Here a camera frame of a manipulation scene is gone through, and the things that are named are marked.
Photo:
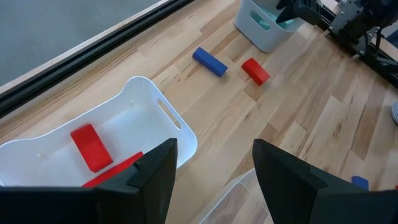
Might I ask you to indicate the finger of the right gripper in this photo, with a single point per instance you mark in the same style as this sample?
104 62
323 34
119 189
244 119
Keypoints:
287 11

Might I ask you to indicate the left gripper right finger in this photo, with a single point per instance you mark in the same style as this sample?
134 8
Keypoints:
289 193

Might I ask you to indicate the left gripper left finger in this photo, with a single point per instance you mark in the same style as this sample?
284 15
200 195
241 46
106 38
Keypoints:
140 193

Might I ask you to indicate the teal cube block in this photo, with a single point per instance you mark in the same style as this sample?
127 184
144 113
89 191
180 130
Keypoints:
260 21

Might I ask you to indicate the blue block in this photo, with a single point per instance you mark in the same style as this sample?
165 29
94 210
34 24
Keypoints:
210 61
360 183

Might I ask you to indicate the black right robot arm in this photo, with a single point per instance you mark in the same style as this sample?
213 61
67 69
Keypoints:
370 18

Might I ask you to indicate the light grey plastic bin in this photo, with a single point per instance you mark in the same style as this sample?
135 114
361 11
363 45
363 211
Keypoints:
261 37

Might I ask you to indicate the clear plastic bin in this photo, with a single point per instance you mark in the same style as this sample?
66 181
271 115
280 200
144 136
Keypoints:
230 202

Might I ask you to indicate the white plastic bin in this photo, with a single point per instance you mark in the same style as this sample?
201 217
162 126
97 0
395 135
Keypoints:
133 124

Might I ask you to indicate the silver metal bracket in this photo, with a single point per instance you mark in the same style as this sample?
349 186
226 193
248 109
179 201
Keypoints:
345 15

